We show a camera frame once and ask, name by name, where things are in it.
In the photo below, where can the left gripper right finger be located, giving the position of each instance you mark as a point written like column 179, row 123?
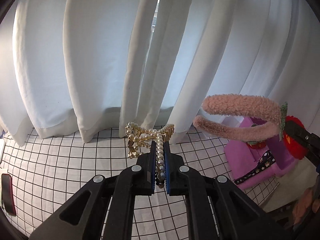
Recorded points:
column 216, row 207

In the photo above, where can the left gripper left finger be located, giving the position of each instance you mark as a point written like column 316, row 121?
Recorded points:
column 103, row 208

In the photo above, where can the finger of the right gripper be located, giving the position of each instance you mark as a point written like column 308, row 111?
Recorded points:
column 303, row 136

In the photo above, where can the black patterned ribbon band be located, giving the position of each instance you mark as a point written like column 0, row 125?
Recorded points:
column 264, row 162

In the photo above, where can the pink headband red pompoms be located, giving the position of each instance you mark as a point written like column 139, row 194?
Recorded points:
column 263, row 117

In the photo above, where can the pink plastic bin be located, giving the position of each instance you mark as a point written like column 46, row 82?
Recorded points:
column 242, row 159

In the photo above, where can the pearl hair claw clip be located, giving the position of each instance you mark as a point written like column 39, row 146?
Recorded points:
column 140, row 139

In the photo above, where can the person right hand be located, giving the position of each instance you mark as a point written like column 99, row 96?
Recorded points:
column 309, row 201

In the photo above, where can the white grid tablecloth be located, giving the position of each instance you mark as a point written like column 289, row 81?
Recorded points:
column 46, row 172

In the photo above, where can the dark red phone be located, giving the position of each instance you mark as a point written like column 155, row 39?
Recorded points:
column 7, row 194

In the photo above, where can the white curtain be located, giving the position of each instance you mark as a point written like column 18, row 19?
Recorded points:
column 86, row 65

